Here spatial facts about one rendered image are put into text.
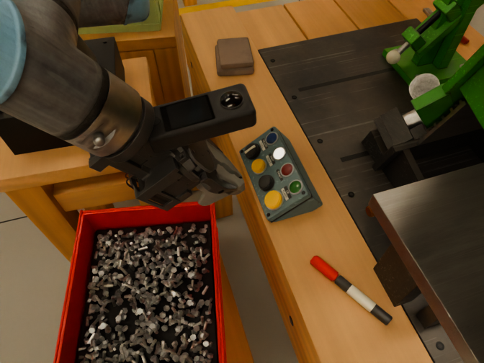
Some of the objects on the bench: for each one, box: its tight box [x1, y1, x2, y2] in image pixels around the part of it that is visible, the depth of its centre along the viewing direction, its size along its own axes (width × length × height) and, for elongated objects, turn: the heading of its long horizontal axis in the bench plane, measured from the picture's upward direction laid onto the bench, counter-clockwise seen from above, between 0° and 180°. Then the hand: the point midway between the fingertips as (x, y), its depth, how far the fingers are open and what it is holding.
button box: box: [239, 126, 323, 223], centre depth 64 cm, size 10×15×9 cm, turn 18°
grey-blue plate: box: [416, 305, 440, 328], centre depth 46 cm, size 10×2×14 cm, turn 108°
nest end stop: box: [374, 117, 394, 150], centre depth 64 cm, size 4×7×6 cm, turn 18°
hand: (242, 181), depth 52 cm, fingers closed
